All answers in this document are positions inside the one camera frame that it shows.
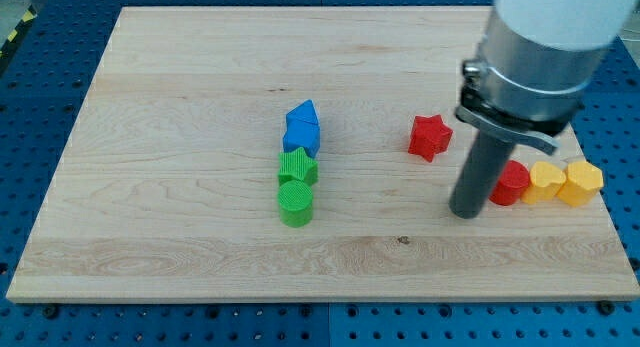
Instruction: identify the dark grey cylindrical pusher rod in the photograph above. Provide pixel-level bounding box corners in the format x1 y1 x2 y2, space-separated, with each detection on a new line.
449 132 515 219

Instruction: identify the yellow heart block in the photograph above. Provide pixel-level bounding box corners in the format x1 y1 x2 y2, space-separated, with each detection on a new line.
520 161 566 204

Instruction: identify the green star block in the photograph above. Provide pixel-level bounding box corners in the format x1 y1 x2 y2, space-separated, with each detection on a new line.
277 147 319 186

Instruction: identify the green cylinder block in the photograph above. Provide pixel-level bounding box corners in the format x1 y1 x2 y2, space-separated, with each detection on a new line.
277 180 314 228

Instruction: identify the red star block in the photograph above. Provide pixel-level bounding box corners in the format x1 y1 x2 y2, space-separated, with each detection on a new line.
408 114 453 163

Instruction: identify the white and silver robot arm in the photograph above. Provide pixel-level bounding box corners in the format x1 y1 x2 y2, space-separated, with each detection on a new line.
449 0 639 219

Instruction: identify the blue triangle block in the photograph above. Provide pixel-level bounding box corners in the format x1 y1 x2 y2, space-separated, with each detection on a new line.
286 99 319 125

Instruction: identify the light wooden board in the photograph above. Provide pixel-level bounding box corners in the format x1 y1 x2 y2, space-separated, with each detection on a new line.
7 7 639 304

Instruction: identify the blue cube block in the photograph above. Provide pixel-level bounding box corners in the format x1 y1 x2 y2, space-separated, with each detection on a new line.
282 120 320 158

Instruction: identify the red cylinder block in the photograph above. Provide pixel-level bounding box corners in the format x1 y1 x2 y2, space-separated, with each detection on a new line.
489 160 530 206

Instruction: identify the yellow hexagon block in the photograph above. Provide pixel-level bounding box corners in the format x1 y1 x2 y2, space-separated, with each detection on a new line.
556 161 604 207

